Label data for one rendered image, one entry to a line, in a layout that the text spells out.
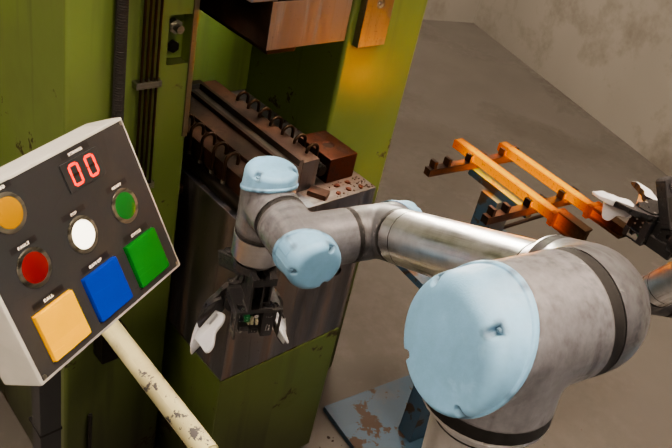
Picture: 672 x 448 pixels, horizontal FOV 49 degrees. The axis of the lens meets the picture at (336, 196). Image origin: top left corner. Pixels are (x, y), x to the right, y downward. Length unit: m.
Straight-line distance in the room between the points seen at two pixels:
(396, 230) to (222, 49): 1.16
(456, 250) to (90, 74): 0.81
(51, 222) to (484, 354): 0.74
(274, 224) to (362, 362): 1.71
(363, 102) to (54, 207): 0.97
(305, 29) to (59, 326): 0.71
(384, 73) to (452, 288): 1.35
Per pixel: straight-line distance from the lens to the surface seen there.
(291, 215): 0.95
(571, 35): 5.40
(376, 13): 1.76
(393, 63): 1.92
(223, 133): 1.70
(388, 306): 2.88
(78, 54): 1.39
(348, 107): 1.87
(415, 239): 0.90
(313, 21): 1.46
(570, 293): 0.62
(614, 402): 2.90
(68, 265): 1.16
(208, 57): 1.98
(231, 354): 1.77
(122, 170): 1.25
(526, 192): 1.81
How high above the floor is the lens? 1.79
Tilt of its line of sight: 31 degrees down
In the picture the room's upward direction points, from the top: 13 degrees clockwise
